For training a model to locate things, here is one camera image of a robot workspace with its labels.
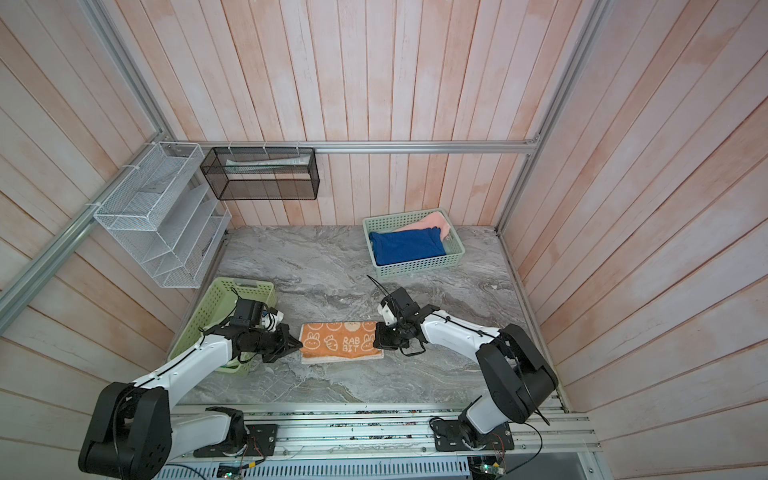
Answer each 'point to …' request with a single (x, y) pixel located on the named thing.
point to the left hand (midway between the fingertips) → (302, 349)
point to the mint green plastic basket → (394, 221)
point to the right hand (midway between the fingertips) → (374, 343)
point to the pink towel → (435, 220)
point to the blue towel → (393, 247)
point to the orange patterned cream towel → (339, 341)
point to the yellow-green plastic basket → (215, 307)
